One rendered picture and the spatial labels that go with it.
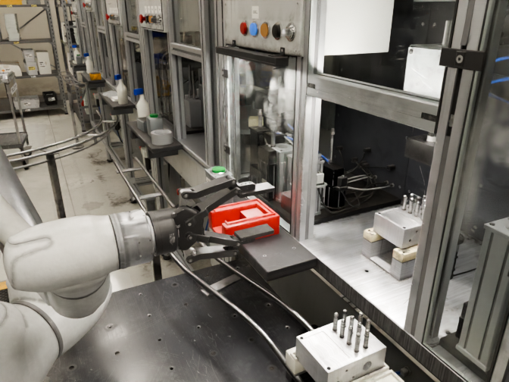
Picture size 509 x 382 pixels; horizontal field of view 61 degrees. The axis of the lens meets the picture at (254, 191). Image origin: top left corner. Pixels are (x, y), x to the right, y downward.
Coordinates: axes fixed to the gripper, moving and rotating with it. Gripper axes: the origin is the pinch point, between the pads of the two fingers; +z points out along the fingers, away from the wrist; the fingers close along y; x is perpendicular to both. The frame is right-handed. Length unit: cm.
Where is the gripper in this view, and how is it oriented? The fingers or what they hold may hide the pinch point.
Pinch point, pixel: (258, 211)
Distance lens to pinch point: 80.3
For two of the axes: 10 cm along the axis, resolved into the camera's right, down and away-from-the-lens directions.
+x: -4.5, -3.5, 8.2
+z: 8.9, -1.7, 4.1
